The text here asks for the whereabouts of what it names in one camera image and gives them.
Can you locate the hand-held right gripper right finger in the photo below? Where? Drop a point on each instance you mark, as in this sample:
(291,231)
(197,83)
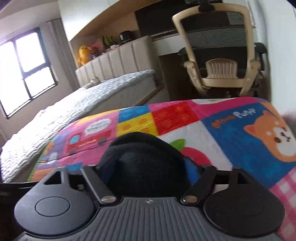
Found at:
(200,183)

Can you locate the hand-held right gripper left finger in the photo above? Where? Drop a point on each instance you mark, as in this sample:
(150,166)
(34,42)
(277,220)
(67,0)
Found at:
(97,183)

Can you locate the black pants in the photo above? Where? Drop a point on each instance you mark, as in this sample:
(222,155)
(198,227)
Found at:
(148,166)

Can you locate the colourful cartoon printed mat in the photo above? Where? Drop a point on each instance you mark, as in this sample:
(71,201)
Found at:
(231,139)

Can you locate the white quilted bed mattress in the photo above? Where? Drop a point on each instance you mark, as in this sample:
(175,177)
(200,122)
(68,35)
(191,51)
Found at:
(57,109)

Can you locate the small beige object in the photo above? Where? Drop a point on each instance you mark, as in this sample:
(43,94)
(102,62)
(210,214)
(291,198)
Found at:
(93,82)

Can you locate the beige padded headboard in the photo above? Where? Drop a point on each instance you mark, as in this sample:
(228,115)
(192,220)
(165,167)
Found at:
(120,58)

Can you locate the yellow plush toy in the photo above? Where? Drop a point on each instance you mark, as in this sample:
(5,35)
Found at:
(84,55)

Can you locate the grey curtain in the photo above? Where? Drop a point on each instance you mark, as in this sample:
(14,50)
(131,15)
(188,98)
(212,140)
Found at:
(64,58)

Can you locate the green potted plant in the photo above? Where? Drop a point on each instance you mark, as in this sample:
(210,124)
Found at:
(108,41)

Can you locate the white desk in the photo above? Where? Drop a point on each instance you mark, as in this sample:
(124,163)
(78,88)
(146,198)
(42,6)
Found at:
(166,45)

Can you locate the dark framed window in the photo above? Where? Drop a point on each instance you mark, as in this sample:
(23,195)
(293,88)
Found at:
(30,51)

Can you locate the white wardrobe door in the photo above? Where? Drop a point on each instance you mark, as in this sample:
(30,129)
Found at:
(281,58)

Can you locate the beige mesh office chair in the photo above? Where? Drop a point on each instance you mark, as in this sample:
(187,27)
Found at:
(212,34)

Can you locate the white overhead cabinet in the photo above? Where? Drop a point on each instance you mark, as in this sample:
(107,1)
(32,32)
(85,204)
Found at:
(87,16)

